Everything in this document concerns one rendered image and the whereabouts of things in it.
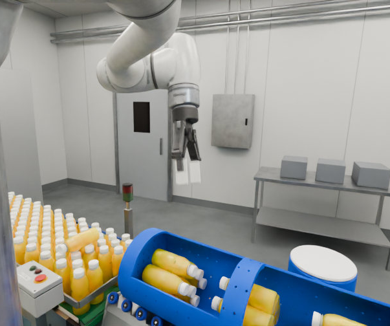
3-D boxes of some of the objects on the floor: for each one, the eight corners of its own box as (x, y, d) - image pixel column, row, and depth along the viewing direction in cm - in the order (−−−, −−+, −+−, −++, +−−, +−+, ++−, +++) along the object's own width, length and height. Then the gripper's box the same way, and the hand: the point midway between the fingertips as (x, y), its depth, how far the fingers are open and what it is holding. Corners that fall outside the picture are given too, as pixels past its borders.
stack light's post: (132, 359, 177) (128, 210, 155) (129, 356, 179) (123, 209, 157) (136, 354, 181) (132, 208, 158) (132, 352, 183) (128, 207, 160)
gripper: (185, 119, 86) (189, 184, 84) (154, 97, 62) (160, 187, 60) (206, 117, 84) (211, 182, 82) (184, 93, 60) (190, 185, 58)
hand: (189, 180), depth 71 cm, fingers open, 13 cm apart
